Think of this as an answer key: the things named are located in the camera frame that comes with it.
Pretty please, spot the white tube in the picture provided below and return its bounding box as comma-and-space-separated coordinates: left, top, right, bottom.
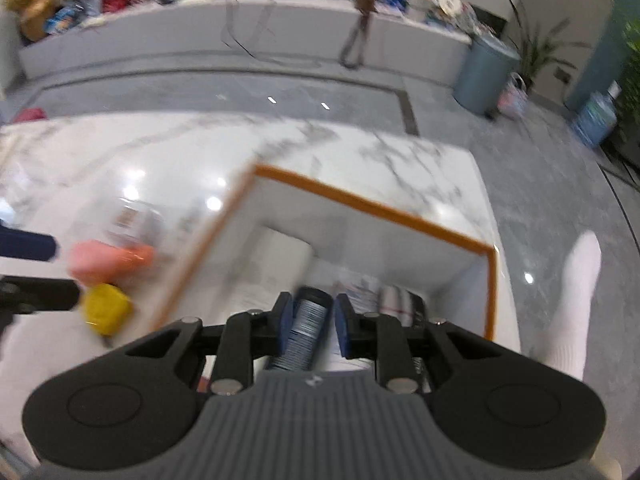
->
332, 267, 383, 311

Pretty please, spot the grey-blue trash can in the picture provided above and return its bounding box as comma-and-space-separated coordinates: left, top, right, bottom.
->
452, 34, 522, 116

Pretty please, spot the bushy green plant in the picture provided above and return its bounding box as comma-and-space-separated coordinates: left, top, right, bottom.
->
612, 10, 640, 141

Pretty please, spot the brown bag with strap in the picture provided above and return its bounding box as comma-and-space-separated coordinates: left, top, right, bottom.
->
339, 0, 381, 70

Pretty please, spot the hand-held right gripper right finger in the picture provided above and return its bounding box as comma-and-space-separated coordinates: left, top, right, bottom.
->
336, 294, 506, 395

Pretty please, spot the dark blue bottle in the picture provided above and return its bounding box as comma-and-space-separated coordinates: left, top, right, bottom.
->
265, 286, 335, 373

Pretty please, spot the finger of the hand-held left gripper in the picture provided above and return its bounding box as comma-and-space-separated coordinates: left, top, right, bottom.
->
0, 224, 59, 263
0, 275, 81, 331

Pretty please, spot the tall potted plant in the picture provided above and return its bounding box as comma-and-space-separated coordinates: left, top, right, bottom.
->
505, 0, 593, 96

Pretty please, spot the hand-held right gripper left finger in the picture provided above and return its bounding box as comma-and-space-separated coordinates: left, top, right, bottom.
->
120, 294, 295, 395

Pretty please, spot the grey marble television cabinet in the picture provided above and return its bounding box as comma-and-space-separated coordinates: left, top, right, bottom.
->
17, 0, 473, 86

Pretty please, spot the black cable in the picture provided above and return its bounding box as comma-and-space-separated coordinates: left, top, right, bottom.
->
220, 0, 321, 66

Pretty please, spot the white pot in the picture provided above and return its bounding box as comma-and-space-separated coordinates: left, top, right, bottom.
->
407, 0, 436, 23

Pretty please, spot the blue water jug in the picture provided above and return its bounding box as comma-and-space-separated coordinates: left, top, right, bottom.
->
571, 82, 622, 148

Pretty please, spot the plaid pouch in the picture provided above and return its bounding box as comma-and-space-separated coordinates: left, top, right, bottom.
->
377, 285, 430, 332

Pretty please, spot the gold box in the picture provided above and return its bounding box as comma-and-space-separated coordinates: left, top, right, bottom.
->
81, 282, 134, 337

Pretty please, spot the blue snack bag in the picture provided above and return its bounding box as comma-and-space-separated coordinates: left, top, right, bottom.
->
44, 2, 86, 36

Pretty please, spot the pink bottle with orange cap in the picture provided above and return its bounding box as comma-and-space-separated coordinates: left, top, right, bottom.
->
69, 241, 156, 286

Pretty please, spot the orange cardboard box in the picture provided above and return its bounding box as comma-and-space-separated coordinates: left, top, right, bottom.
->
147, 162, 500, 393

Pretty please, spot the woven basket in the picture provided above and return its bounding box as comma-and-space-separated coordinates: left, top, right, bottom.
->
497, 72, 530, 121

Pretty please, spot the white sock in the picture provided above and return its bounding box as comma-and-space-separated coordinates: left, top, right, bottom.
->
542, 230, 603, 381

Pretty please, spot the gold vase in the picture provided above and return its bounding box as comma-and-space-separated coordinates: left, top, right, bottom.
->
19, 0, 57, 43

